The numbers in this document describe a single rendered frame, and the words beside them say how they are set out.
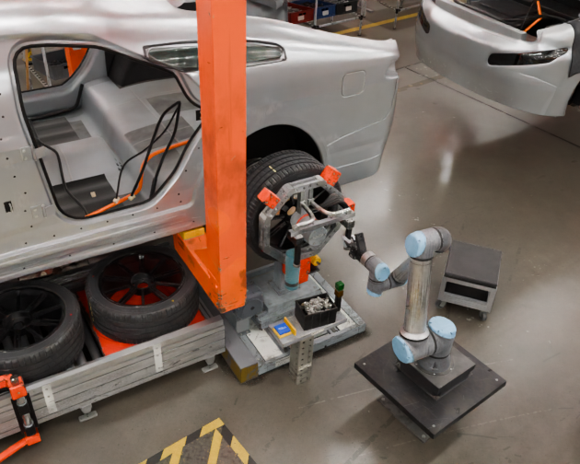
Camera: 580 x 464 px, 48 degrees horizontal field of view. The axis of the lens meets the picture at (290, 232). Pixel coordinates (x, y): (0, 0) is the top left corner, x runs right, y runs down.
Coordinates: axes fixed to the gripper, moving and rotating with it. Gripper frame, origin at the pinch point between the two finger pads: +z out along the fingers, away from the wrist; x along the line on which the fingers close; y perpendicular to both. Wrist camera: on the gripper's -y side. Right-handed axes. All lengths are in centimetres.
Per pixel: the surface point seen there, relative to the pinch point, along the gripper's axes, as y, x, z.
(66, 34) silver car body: -111, -122, 74
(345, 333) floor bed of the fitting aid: 77, 4, -6
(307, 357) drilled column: 62, -37, -23
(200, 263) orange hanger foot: 15, -78, 32
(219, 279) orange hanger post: 6, -78, 5
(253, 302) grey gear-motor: 47, -50, 19
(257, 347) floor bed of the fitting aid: 75, -52, 9
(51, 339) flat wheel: 33, -165, 31
